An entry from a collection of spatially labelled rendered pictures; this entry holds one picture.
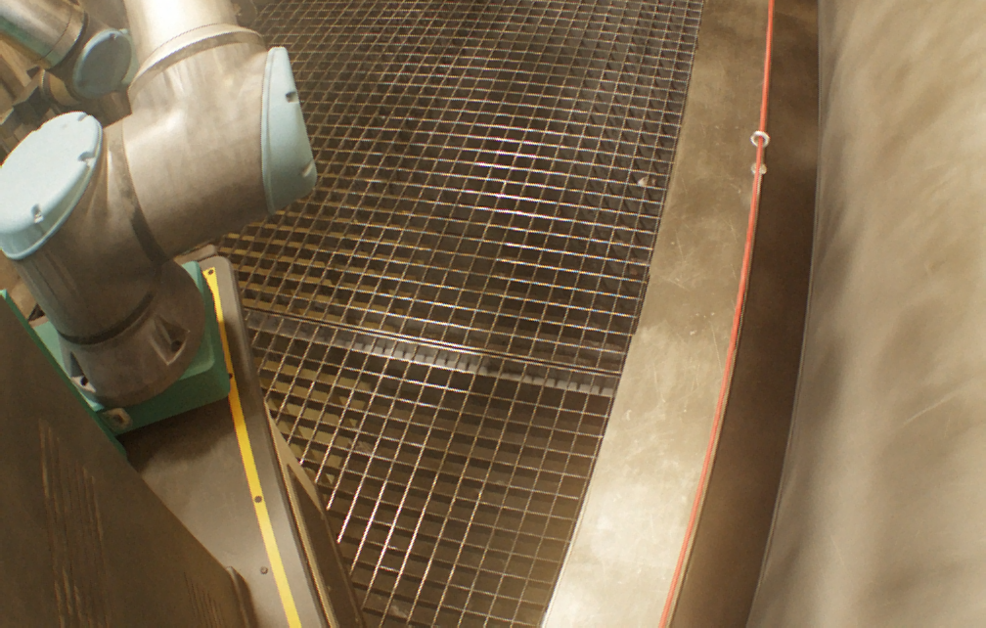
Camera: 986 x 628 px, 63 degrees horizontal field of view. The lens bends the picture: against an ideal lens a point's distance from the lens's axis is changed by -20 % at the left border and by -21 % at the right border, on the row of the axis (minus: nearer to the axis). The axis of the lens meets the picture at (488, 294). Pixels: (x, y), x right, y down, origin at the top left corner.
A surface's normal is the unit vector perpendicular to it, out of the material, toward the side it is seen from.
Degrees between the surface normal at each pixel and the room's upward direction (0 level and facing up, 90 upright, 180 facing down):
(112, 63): 94
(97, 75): 94
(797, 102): 6
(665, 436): 1
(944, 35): 52
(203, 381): 90
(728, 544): 6
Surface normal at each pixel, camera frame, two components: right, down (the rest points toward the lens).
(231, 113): 0.07, -0.18
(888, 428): -0.90, -0.42
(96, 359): -0.02, 0.52
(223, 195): 0.35, 0.64
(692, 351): -0.14, -0.62
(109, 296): 0.60, 0.57
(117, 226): 0.29, 0.43
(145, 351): 0.55, 0.29
